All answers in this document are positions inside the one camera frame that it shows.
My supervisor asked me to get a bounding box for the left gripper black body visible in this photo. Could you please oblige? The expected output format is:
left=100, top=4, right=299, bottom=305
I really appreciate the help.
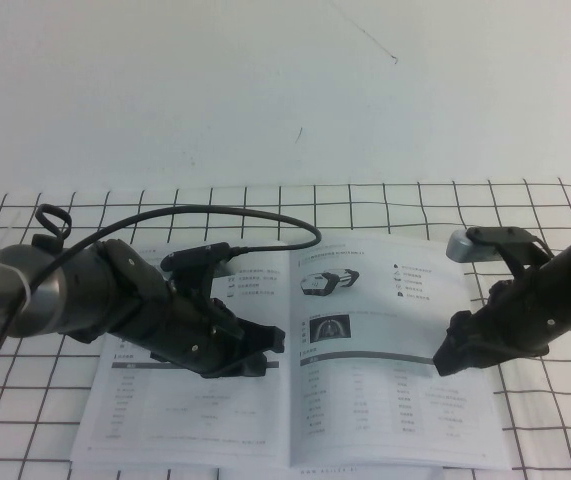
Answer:
left=109, top=279, right=254, bottom=380

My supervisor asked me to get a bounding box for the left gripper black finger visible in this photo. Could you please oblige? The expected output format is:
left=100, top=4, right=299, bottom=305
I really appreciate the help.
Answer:
left=237, top=318, right=287, bottom=357
left=224, top=351, right=275, bottom=380

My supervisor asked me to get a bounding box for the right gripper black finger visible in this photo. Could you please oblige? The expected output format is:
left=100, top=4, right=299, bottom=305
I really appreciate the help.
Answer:
left=439, top=307, right=486, bottom=354
left=433, top=332, right=496, bottom=376

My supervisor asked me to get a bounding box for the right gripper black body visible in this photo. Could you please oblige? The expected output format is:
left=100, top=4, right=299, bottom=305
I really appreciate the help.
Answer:
left=479, top=278, right=551, bottom=366

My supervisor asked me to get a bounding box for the white product manual book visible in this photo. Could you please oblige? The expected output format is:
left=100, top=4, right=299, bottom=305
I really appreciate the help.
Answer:
left=69, top=238, right=509, bottom=471

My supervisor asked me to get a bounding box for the white black-grid checkered tablecloth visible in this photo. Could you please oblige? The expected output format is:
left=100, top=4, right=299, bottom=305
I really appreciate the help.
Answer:
left=0, top=177, right=571, bottom=480

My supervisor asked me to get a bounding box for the white booklet with web address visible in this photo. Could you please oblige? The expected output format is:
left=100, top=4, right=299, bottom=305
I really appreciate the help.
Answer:
left=72, top=449, right=444, bottom=480

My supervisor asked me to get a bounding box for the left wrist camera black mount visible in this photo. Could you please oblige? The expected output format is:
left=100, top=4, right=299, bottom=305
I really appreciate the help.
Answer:
left=159, top=241, right=232, bottom=314

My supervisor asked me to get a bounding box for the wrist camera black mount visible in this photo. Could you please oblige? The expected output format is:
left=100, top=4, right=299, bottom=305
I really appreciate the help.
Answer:
left=464, top=225, right=555, bottom=287
left=159, top=241, right=232, bottom=314

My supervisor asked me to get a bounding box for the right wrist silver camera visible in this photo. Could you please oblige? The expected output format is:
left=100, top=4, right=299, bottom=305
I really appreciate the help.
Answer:
left=446, top=232, right=505, bottom=265

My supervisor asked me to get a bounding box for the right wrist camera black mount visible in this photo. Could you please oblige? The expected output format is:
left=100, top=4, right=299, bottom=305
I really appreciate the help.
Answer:
left=464, top=225, right=555, bottom=287

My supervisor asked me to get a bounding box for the long black camera cable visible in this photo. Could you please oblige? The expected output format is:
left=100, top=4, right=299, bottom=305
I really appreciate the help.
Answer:
left=0, top=203, right=322, bottom=426

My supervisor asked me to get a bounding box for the white cable tie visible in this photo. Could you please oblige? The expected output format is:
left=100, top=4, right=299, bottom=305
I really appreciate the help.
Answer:
left=0, top=227, right=36, bottom=311

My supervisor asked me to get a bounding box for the short black looped cable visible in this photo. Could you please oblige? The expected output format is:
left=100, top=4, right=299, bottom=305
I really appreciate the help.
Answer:
left=33, top=203, right=75, bottom=246

